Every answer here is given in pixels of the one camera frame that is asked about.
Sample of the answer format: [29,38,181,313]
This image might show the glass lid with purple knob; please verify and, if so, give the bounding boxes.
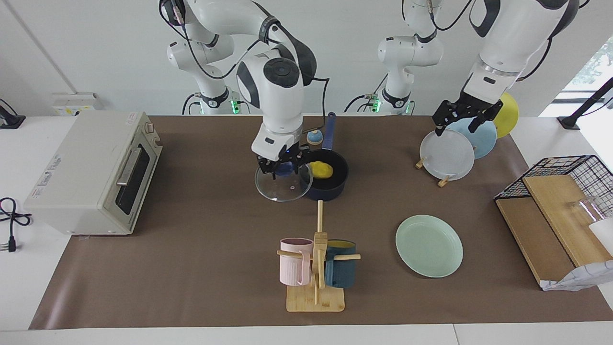
[254,162,314,202]

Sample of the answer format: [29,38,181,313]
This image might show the yellow potato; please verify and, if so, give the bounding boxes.
[309,161,333,180]

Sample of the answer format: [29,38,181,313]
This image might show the light blue plate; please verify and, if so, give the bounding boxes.
[448,117,498,160]

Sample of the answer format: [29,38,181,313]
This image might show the yellow plate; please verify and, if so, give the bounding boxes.
[492,92,519,138]

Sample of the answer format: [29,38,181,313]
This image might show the grey plate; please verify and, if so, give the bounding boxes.
[420,129,475,182]

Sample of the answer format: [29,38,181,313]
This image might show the wooden plate rack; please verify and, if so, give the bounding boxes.
[416,158,453,188]

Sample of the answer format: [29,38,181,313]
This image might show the green plate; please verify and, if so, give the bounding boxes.
[396,214,464,278]

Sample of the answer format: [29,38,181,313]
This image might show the pink mug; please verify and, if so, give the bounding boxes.
[280,238,314,287]

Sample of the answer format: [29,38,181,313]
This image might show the brown table mat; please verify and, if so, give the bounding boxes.
[29,115,613,330]

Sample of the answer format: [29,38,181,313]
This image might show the dark blue mug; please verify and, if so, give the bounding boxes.
[324,240,357,288]

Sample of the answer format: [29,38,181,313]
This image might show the wooden shelf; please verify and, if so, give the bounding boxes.
[495,173,613,288]

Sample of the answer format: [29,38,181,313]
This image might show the clear glass cup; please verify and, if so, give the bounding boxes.
[568,196,605,223]

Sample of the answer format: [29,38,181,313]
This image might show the wooden mug tree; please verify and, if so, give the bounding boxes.
[277,200,361,313]

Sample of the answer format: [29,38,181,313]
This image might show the white cup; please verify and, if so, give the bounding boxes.
[588,218,613,242]

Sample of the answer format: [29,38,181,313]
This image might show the beige toaster oven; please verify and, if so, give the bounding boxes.
[24,111,163,235]

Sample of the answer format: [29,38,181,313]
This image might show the white checked paper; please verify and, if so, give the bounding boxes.
[541,260,613,292]

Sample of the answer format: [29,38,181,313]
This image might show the dark saucepan with purple handle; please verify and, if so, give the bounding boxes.
[299,113,349,201]

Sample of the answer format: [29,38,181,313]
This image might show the black wire basket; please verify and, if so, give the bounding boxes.
[493,154,613,219]

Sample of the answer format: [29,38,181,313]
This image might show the black camera stand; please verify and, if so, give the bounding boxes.
[557,77,613,130]

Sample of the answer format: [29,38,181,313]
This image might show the white wall socket box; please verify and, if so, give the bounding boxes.
[50,92,103,116]

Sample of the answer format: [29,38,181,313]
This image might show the black clamp mount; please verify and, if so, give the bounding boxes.
[0,98,25,130]

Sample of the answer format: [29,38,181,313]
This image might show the black power cable with plug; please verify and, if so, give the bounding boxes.
[0,197,33,253]

